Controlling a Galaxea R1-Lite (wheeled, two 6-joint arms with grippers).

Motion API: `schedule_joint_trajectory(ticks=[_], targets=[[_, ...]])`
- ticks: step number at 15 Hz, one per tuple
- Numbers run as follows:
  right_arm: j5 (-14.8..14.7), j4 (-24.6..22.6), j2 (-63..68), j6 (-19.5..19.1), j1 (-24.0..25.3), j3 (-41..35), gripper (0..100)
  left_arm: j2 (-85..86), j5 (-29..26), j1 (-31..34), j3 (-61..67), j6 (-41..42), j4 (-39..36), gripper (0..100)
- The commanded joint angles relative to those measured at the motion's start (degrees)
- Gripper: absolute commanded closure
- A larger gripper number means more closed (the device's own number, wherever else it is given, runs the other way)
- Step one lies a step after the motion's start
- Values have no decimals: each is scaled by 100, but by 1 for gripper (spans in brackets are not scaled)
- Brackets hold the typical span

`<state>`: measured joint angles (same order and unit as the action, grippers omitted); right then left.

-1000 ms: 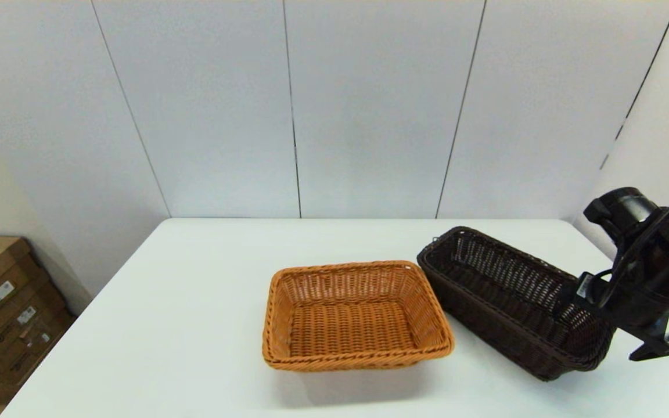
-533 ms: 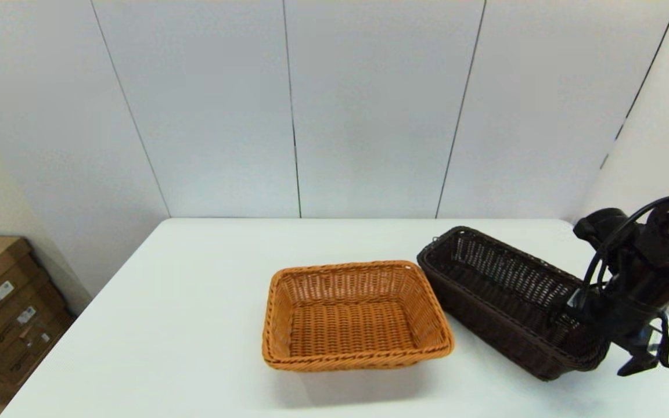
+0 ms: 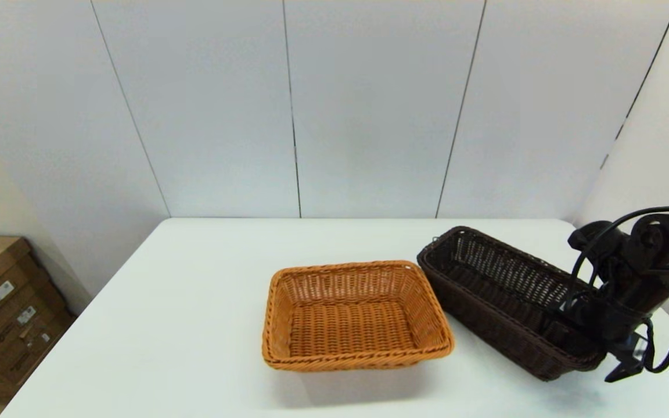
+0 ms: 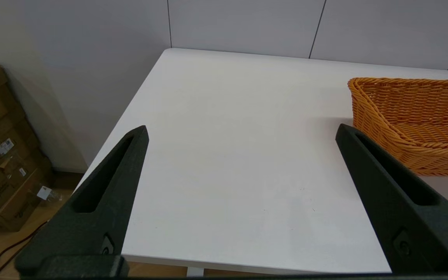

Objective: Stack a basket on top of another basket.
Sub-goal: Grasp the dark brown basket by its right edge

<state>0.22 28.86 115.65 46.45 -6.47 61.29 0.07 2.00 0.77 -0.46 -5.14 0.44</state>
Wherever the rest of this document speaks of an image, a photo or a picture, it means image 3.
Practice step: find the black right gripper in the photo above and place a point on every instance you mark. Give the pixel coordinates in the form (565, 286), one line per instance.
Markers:
(625, 313)

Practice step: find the dark brown wicker basket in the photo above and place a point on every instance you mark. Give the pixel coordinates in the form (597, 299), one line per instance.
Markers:
(485, 313)

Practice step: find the orange wicker basket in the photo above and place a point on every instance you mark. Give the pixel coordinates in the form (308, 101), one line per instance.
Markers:
(358, 325)

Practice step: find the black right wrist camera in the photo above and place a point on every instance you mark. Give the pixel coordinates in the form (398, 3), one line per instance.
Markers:
(596, 241)

